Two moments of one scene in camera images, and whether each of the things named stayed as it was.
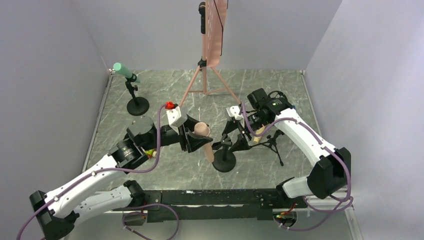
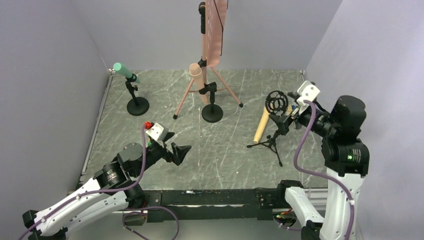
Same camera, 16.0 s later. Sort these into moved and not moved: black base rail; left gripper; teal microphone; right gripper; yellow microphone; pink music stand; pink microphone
Moved: right gripper; left gripper; pink microphone
Not moved: yellow microphone; black base rail; teal microphone; pink music stand
